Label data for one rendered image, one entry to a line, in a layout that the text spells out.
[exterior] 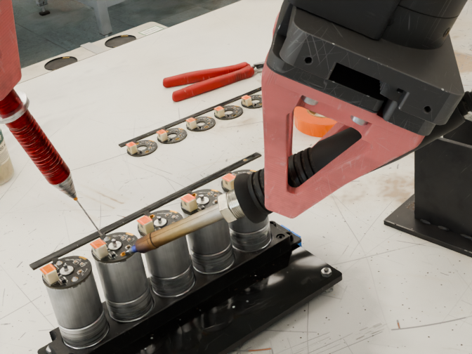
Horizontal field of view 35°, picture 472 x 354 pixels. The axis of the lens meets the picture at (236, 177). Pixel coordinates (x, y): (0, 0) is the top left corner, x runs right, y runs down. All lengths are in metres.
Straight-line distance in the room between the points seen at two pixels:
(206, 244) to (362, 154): 0.14
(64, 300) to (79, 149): 0.27
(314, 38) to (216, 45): 0.53
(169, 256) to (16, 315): 0.12
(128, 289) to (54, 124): 0.31
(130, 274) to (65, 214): 0.17
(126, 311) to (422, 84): 0.21
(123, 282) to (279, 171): 0.12
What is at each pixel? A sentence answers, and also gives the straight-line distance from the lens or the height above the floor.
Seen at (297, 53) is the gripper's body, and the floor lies 0.94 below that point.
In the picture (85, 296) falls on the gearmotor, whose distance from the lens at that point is 0.39.
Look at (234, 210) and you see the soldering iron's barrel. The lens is 0.35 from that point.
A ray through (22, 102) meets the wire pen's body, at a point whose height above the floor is 0.92.
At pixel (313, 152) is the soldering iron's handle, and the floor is 0.87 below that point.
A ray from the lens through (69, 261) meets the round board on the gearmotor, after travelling 0.39.
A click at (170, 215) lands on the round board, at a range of 0.41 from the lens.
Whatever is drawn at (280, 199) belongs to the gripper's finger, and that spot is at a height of 0.85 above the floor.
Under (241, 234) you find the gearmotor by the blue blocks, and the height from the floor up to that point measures 0.78.
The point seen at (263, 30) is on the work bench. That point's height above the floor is 0.75.
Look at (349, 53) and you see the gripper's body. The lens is 0.26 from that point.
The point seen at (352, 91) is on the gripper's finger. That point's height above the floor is 0.91.
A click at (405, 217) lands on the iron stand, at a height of 0.75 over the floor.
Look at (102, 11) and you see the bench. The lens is 2.98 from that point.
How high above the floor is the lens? 1.04
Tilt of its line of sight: 31 degrees down
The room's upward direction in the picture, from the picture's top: 8 degrees counter-clockwise
